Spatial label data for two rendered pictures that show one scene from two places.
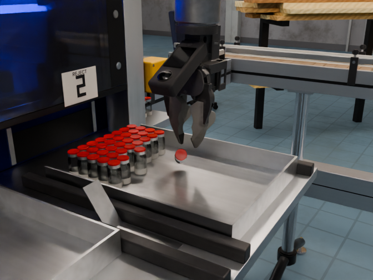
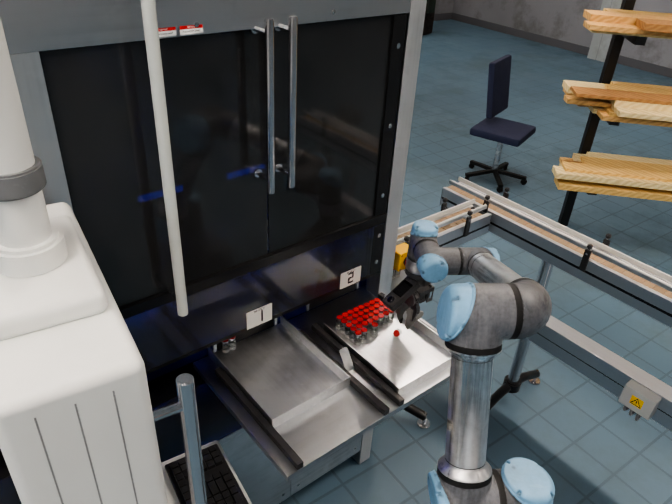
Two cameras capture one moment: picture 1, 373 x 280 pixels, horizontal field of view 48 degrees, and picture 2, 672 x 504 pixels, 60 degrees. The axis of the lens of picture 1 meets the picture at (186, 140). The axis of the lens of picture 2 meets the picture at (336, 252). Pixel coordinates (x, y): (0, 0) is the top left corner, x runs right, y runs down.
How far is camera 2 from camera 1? 1.15 m
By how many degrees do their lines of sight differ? 20
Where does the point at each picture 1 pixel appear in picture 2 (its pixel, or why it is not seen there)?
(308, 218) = not seen: hidden behind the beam
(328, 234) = (571, 372)
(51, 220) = (322, 359)
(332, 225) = not seen: hidden behind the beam
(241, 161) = (434, 341)
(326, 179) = (551, 335)
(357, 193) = (573, 355)
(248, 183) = (428, 359)
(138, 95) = (387, 274)
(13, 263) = (305, 378)
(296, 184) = not seen: hidden behind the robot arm
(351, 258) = (580, 402)
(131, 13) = (390, 231)
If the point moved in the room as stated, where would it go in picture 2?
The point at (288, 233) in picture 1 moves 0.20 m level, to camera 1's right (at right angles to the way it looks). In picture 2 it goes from (515, 366) to (560, 379)
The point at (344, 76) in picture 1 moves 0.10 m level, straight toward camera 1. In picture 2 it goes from (578, 262) to (568, 272)
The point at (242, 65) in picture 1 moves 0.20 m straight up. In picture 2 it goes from (501, 221) to (511, 178)
